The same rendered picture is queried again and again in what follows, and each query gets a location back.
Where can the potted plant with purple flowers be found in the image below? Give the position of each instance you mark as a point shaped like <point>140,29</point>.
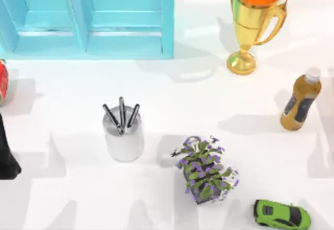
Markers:
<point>204,170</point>

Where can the amber bottle with white cap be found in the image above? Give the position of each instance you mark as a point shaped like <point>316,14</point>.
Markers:
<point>300,102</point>

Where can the green toy car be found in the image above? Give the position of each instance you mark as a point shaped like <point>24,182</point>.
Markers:
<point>281,214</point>

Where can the red and white can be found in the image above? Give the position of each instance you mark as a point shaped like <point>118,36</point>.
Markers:
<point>2,84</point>

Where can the light blue rack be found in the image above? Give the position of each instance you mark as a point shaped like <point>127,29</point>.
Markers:
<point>125,18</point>

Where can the white pen holder cup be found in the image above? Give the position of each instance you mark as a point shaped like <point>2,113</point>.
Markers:
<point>125,142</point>

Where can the black pen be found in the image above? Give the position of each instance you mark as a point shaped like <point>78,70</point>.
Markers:
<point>133,115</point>
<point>121,110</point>
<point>111,115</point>

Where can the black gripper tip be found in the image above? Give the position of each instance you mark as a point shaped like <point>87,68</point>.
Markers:
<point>6,159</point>

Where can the gold trophy cup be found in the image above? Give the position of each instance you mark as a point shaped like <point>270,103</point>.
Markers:
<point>251,16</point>

